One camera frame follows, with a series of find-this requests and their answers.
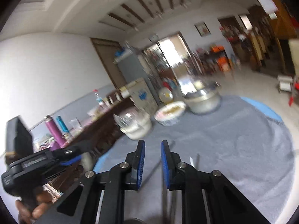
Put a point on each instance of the teal water bottle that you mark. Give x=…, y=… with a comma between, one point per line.
x=62, y=124

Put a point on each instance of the white cardboard box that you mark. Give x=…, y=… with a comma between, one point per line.
x=140, y=95

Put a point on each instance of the aluminium pot with lid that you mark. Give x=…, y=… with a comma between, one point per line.
x=204, y=98

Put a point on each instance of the patterned dish with food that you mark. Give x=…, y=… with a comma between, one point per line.
x=170, y=114

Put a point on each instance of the dark wooden sideboard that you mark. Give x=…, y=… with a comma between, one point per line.
x=102, y=134

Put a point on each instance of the clear plastic water bottle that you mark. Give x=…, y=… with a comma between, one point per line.
x=98, y=98

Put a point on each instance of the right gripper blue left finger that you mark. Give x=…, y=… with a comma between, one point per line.
x=136, y=163

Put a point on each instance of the dark chopstick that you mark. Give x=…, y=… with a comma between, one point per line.
x=197, y=165
x=144, y=181

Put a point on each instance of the purple thermos bottle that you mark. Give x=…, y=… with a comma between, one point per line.
x=54, y=130

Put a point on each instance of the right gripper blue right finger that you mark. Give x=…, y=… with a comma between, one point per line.
x=171, y=173

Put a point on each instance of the grey refrigerator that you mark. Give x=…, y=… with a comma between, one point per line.
x=133, y=65

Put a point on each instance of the white bowl with plastic bag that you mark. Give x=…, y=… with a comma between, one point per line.
x=135, y=125

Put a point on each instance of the framed wall picture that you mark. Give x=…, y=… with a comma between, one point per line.
x=202, y=29

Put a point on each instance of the grey tablecloth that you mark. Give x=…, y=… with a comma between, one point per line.
x=252, y=149

